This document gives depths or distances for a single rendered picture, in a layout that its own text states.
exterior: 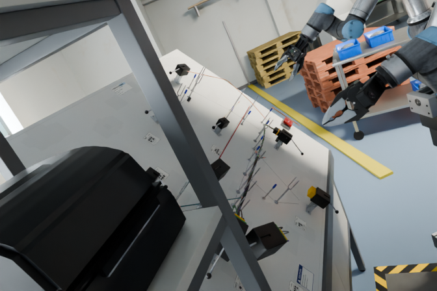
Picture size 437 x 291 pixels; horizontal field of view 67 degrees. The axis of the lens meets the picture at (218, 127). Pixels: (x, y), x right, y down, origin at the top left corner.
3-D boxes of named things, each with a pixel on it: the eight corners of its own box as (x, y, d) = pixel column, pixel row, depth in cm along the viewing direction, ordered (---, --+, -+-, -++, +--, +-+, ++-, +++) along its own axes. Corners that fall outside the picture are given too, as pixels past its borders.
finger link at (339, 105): (322, 121, 99) (348, 102, 95) (322, 125, 93) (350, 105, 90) (316, 113, 99) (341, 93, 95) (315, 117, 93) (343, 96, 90)
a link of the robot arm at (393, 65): (415, 76, 82) (395, 51, 83) (399, 88, 84) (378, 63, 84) (408, 74, 89) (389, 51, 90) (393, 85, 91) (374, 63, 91)
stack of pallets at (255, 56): (302, 63, 800) (290, 31, 776) (315, 66, 723) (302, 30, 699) (257, 84, 800) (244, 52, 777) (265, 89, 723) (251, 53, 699)
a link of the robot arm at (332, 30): (350, 44, 141) (329, 31, 139) (340, 43, 152) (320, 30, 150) (361, 28, 139) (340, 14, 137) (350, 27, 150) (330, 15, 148)
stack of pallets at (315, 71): (333, 121, 426) (313, 63, 403) (310, 108, 504) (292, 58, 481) (414, 84, 424) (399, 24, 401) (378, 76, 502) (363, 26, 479)
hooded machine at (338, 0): (359, 52, 671) (339, -13, 632) (375, 54, 616) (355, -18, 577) (328, 67, 671) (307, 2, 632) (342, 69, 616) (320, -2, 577)
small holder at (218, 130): (203, 132, 137) (211, 119, 133) (216, 127, 144) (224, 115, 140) (211, 139, 135) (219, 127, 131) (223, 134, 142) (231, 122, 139)
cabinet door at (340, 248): (348, 221, 193) (328, 164, 182) (352, 302, 146) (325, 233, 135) (344, 221, 194) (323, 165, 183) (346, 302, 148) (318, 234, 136)
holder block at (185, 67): (161, 80, 152) (168, 64, 147) (177, 78, 160) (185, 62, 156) (167, 86, 150) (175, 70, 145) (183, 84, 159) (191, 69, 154)
